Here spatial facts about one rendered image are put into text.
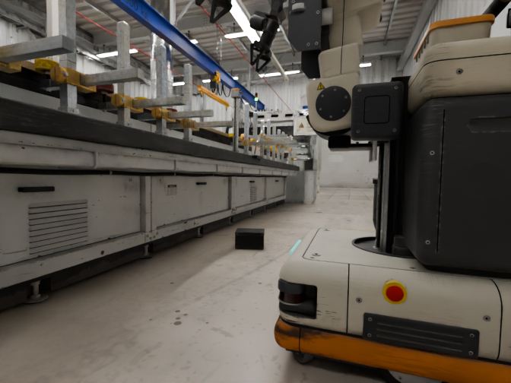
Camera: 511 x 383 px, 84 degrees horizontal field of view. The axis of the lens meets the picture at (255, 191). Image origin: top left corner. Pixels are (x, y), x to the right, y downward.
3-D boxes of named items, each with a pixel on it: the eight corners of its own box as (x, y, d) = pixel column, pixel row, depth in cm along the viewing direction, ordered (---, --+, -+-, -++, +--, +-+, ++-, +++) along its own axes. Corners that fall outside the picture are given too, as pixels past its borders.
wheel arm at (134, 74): (144, 83, 93) (144, 70, 93) (137, 80, 90) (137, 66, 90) (49, 93, 107) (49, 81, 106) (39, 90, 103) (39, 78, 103)
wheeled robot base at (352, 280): (474, 296, 113) (478, 235, 112) (620, 433, 53) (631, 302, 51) (305, 276, 134) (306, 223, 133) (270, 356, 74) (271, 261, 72)
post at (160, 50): (166, 142, 145) (166, 46, 143) (162, 141, 142) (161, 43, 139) (160, 142, 146) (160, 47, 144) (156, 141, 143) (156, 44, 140)
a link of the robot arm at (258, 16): (281, 1, 117) (286, 14, 125) (258, -6, 120) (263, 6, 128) (269, 30, 119) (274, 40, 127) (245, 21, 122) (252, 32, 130)
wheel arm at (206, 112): (214, 118, 140) (214, 109, 140) (211, 117, 137) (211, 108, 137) (141, 122, 154) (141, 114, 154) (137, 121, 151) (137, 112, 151)
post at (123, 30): (130, 138, 122) (129, 23, 119) (124, 137, 118) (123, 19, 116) (124, 139, 123) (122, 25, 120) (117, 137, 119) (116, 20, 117)
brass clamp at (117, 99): (144, 112, 127) (144, 101, 127) (122, 105, 115) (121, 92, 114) (133, 113, 129) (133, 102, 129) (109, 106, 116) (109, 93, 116)
